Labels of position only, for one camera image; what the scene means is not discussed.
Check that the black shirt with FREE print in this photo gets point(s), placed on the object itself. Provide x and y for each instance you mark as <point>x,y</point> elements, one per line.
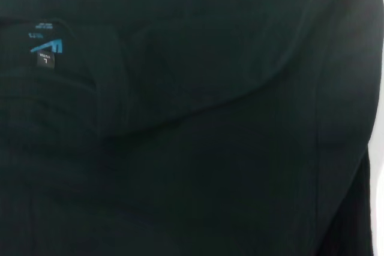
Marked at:
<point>180,118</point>

